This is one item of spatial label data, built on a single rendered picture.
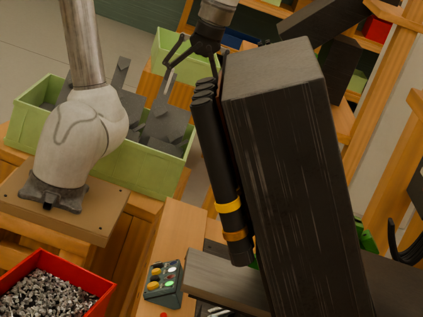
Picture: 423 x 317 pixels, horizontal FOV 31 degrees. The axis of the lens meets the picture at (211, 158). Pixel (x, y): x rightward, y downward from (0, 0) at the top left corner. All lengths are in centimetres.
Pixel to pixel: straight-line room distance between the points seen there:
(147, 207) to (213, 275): 102
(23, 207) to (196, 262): 68
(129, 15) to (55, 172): 674
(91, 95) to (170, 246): 51
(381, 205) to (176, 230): 62
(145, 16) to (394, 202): 668
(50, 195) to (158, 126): 80
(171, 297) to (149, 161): 85
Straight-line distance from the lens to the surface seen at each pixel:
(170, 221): 224
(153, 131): 281
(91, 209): 218
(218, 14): 192
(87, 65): 225
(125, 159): 259
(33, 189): 216
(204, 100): 122
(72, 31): 225
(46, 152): 210
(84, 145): 208
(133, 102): 282
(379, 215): 234
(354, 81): 839
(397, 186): 231
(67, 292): 180
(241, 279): 158
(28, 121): 263
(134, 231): 255
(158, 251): 206
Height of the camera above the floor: 185
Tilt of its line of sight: 20 degrees down
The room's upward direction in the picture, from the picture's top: 21 degrees clockwise
